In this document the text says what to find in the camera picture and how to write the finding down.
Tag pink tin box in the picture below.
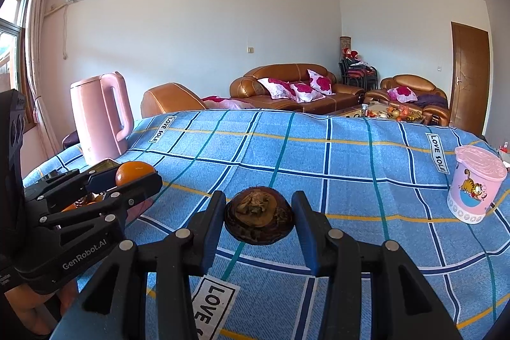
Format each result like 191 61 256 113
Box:
82 160 160 225

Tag purple blanket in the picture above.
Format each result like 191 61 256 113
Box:
416 94 449 110

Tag pink cartoon print cup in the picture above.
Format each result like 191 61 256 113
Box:
446 146 508 223

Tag coffee table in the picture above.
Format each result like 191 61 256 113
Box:
331 104 427 123

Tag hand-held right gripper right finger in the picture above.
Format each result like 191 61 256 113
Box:
291 191 463 340

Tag orange leather chair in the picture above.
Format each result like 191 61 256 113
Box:
141 83 208 118

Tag white red floral pillow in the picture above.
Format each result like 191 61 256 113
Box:
387 86 418 102
308 69 336 96
258 78 297 100
289 82 326 103

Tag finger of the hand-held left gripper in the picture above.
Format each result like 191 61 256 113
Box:
24 167 120 205
38 173 163 229

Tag brown wooden door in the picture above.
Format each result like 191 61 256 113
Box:
450 21 491 137

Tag blue plaid tablecloth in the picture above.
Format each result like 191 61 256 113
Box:
22 109 510 340

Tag brown leather sofa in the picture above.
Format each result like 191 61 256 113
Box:
229 63 365 114

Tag dark brown round fruit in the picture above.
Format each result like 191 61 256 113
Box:
224 186 296 246

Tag brown leather armchair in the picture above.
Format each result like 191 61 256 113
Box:
364 74 452 126

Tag pink electric kettle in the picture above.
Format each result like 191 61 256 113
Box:
70 71 134 163

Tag pink curtain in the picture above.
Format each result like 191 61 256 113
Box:
25 0 58 157

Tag stacked dark chairs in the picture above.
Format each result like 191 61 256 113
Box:
339 55 378 90

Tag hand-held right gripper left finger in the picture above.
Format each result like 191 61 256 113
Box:
52 191 228 340

